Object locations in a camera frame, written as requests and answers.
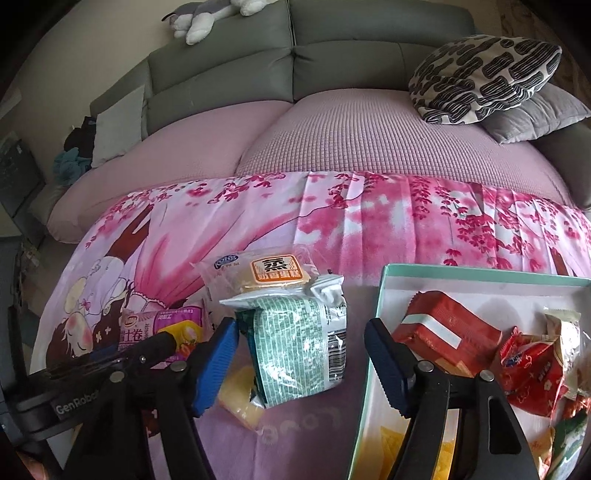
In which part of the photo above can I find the grey pillow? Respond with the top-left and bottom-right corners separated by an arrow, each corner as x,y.
480,83 -> 591,145

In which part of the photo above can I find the light grey cushion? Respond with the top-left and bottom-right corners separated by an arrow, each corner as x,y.
91,85 -> 146,168

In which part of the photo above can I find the dark cabinet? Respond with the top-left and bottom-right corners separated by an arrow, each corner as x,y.
0,131 -> 47,217

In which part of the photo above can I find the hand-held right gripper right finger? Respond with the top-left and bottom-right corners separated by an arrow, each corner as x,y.
364,318 -> 542,480

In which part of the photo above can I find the teal-edged white box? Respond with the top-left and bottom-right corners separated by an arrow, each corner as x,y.
344,263 -> 591,480

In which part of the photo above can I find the pink snack packet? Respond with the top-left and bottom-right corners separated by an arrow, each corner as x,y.
119,302 -> 206,365

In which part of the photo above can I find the pink floral printed cloth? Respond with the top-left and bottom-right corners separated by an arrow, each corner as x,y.
28,170 -> 591,480

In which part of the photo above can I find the red biscuit packet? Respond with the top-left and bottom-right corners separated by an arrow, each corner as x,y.
392,291 -> 504,377

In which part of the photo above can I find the black white patterned pillow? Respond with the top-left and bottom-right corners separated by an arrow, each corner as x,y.
409,34 -> 563,125

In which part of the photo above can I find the dark clothes pile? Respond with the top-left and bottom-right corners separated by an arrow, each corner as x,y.
64,116 -> 98,153

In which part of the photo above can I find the grey sofa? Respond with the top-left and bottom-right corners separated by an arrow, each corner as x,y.
90,0 -> 591,210

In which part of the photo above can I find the grey white plush toy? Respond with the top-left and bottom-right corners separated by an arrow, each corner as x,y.
161,0 -> 278,45

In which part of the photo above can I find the orange-label cake packet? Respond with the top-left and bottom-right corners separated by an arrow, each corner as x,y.
191,244 -> 319,305

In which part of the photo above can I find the small cream snack packet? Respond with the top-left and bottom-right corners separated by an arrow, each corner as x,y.
542,310 -> 583,370

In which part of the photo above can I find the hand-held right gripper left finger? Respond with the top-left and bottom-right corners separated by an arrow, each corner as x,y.
69,316 -> 241,480

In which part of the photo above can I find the small red floral snack packet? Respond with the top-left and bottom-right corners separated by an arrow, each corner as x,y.
496,328 -> 571,418

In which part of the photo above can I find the green snack packet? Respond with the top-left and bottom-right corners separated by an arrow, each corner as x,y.
219,274 -> 348,409

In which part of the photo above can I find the pink sofa cover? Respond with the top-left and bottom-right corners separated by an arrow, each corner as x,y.
48,88 -> 575,245

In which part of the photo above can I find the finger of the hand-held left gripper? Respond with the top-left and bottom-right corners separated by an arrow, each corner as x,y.
46,332 -> 180,377

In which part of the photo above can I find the teal cloth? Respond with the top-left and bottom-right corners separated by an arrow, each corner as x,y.
53,148 -> 93,185

